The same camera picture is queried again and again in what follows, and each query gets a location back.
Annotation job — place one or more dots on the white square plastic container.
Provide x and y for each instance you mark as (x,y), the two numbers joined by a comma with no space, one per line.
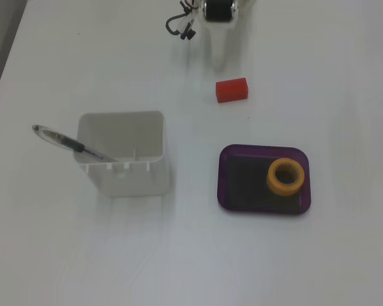
(134,181)

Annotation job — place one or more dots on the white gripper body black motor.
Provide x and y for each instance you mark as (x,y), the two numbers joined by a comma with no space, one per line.
(217,13)

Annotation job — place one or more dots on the yellow tape roll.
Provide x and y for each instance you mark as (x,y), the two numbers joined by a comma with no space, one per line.
(273,185)

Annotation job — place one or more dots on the purple plastic tray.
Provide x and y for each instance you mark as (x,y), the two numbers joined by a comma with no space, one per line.
(225,197)

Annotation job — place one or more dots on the clear black ballpoint pen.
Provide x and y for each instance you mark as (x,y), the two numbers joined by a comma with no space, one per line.
(67,140)

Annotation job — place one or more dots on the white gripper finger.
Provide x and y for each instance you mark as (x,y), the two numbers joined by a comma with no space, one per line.
(218,48)

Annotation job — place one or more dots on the red rectangular cube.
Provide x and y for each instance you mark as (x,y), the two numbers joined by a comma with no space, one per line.
(232,90)

